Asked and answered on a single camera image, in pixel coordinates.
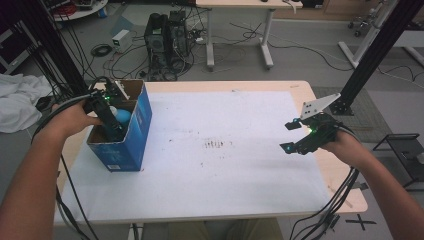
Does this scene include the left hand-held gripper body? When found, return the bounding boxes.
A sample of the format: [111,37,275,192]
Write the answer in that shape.
[83,79,132,115]

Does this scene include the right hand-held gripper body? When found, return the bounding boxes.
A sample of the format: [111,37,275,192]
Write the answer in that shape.
[297,92,345,157]

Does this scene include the blue plastic bottle white cap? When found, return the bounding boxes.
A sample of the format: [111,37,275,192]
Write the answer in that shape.
[109,105,133,129]

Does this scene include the blue cardboard box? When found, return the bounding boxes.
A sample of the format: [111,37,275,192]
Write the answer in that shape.
[86,79,153,173]

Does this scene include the person's right hand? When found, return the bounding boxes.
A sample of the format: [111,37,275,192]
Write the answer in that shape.
[321,130,365,169]

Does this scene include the person's left hand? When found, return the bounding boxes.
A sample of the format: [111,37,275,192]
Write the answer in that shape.
[49,99,105,140]

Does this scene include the dark grey floor mat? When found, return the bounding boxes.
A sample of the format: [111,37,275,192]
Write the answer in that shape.
[311,86,395,135]

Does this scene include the light wooden table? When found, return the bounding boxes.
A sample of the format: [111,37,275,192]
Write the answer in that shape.
[53,79,369,228]

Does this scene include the small white box device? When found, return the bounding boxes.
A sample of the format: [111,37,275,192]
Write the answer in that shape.
[111,29,134,54]

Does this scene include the white crumpled cloth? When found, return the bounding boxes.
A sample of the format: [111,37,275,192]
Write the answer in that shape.
[0,73,54,134]

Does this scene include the black computer tower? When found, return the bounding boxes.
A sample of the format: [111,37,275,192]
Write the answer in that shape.
[143,12,173,81]

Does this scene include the white table mat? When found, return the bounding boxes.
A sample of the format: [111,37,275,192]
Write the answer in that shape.
[53,90,334,225]

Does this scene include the round white table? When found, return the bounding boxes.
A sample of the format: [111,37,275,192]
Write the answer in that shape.
[44,0,110,23]

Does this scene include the black open computer case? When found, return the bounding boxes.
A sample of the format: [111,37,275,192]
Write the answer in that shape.
[168,9,192,73]

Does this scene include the white metal stand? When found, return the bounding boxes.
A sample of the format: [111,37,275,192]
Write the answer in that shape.
[337,0,424,70]

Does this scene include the person's legs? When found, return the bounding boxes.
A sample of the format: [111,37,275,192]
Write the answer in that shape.
[166,218,285,240]

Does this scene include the white desk with legs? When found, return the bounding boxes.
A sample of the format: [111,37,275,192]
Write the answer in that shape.
[195,0,304,72]

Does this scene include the left gripper cable bundle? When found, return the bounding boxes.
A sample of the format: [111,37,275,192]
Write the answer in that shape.
[30,75,112,240]

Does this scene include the gripper cable bundle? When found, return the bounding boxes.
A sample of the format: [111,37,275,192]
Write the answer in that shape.
[289,121,362,240]
[30,75,112,240]

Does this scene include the coiled black cable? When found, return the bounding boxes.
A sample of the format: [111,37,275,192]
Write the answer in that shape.
[90,43,114,58]

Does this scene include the right gripper cable bundle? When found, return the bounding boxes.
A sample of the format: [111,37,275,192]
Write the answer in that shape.
[289,121,362,240]

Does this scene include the black metal post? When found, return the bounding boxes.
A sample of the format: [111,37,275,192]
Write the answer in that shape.
[0,0,90,101]
[329,0,424,117]

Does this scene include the long black floor cable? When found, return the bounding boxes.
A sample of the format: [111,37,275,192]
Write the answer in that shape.
[229,21,355,73]

